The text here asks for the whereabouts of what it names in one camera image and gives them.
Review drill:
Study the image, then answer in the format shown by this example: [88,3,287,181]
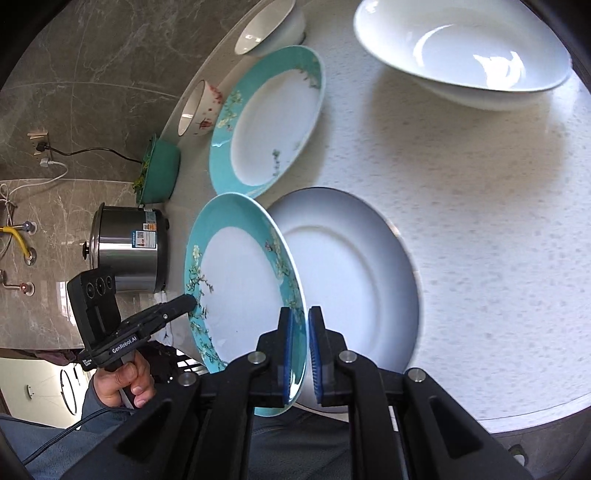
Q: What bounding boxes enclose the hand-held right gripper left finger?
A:
[60,307,296,480]

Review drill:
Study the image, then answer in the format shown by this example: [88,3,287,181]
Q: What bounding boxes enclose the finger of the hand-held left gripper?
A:
[120,295,197,343]

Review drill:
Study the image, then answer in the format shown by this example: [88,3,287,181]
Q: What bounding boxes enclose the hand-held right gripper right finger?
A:
[308,306,535,480]

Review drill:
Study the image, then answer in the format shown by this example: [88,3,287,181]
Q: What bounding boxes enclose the teal floral plate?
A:
[209,45,326,200]
[185,191,308,416]

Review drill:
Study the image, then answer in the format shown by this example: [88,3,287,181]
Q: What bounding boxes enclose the white plate with dark rim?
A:
[265,187,421,414]

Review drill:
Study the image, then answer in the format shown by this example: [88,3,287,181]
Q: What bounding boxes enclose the large white bowl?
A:
[353,0,573,112]

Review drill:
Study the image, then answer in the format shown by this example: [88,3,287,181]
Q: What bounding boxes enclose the person's left forearm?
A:
[0,381,139,480]

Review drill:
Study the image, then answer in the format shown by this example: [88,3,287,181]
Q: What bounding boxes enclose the person's left hand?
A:
[91,352,156,409]

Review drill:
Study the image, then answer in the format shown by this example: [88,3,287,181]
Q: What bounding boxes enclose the stainless steel cooker pot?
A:
[83,202,170,294]

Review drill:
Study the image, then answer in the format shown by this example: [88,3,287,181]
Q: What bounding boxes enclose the copper pipe fitting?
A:
[0,271,36,297]

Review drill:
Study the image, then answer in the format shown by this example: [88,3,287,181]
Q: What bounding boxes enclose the grey trousers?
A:
[249,404,358,480]

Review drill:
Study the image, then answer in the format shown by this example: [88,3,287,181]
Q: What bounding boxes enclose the green vegetables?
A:
[131,135,160,197]

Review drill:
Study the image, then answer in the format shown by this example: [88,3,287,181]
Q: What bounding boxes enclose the teal bowl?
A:
[136,134,182,205]

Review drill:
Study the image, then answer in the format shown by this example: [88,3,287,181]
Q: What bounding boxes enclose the white bowl with red print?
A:
[178,79,225,137]

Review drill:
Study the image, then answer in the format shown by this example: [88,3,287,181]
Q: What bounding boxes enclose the small white bowl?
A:
[234,0,306,57]

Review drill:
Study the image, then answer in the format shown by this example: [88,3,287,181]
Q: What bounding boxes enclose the yellow hose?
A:
[0,224,29,260]

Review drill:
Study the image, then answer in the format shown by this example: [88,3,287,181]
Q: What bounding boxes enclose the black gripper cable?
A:
[21,402,125,467]

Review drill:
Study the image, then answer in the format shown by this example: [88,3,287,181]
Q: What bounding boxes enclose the white power cable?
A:
[0,158,69,206]

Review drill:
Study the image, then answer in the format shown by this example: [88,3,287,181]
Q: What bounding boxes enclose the black power cable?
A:
[39,142,145,165]

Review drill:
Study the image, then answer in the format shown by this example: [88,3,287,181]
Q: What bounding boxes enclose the wall socket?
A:
[27,130,51,156]

